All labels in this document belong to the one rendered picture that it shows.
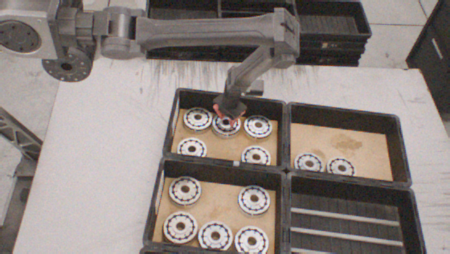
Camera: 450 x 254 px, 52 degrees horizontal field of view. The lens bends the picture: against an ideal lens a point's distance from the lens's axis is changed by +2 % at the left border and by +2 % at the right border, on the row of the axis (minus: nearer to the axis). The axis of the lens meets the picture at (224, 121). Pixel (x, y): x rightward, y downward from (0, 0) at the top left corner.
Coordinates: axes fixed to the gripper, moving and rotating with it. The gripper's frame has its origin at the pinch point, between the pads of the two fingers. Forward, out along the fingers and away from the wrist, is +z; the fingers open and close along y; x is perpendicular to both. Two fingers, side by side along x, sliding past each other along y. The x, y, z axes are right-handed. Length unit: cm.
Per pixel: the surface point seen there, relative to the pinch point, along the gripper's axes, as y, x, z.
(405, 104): -39, -75, 15
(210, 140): 0.0, 7.8, 4.5
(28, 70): 154, 0, 88
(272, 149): -17.7, -5.0, 4.0
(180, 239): -20.0, 42.2, 2.6
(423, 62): -23, -164, 57
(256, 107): -4.1, -11.2, -2.1
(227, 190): -17.9, 18.9, 4.8
